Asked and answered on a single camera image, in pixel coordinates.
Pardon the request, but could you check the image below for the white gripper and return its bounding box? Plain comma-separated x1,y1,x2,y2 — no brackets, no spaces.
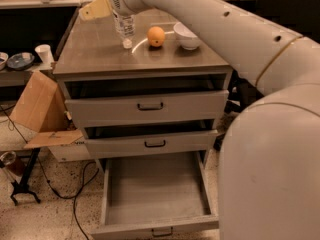
79,0,147,21

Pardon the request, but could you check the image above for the clear plastic water bottle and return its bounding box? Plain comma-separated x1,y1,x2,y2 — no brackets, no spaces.
112,11,135,49

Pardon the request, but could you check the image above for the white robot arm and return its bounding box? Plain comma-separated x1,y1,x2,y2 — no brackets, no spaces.
80,0,320,240

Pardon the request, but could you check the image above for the grey drawer cabinet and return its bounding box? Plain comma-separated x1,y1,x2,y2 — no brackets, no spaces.
52,0,234,167

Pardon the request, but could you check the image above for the grey bottom drawer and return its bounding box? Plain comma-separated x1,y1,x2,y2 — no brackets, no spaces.
92,152,219,240

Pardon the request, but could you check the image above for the orange fruit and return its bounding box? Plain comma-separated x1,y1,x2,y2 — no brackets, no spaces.
147,26,165,47

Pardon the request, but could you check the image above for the white paper cup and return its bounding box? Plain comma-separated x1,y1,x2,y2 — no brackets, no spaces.
35,44,54,64

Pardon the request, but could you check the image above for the white ceramic bowl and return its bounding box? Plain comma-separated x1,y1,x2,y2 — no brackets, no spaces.
173,22,201,50

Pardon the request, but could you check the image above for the dark blue plate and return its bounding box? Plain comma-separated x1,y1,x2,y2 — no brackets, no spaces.
7,52,35,71

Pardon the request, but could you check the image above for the white bowl at left edge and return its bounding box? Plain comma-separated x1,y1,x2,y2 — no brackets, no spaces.
0,52,8,71

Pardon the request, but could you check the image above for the grey side shelf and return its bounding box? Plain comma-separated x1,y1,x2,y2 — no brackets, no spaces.
0,63,55,87

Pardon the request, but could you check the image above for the brown cardboard box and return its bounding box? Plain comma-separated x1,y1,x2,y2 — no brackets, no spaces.
10,72,82,149

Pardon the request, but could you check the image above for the brown glass jar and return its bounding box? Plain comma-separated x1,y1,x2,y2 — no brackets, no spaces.
0,151,25,176

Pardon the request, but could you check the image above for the black office chair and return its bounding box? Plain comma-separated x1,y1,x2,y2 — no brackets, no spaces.
223,0,319,155

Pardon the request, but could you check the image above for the black metal stand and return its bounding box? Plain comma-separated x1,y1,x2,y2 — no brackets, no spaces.
10,148,41,206

